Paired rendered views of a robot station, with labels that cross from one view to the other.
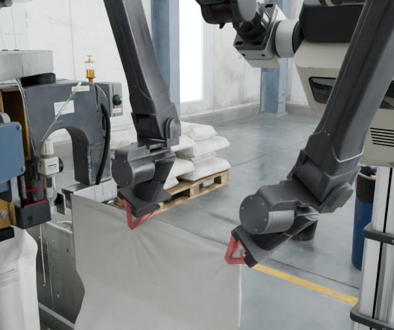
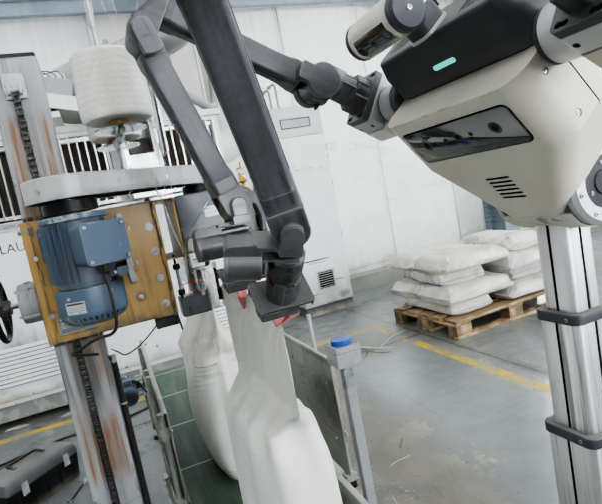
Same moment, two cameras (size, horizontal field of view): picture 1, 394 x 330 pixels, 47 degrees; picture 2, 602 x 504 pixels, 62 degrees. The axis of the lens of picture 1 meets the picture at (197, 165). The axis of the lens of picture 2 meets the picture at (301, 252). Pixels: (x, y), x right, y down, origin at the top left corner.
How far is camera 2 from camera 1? 0.60 m
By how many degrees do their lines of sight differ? 31
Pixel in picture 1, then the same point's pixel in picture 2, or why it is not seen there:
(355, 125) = (255, 163)
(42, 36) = (349, 164)
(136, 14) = (186, 115)
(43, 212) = (202, 302)
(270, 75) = not seen: outside the picture
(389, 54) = (229, 91)
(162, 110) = (226, 192)
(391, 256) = (570, 340)
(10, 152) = (112, 240)
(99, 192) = not seen: hidden behind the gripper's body
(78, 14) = not seen: hidden behind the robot
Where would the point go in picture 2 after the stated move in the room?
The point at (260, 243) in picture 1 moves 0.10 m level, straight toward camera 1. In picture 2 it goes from (269, 298) to (226, 316)
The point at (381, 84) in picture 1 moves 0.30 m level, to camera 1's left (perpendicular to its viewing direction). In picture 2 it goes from (250, 120) to (96, 165)
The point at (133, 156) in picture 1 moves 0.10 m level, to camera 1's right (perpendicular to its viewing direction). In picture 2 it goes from (202, 235) to (241, 228)
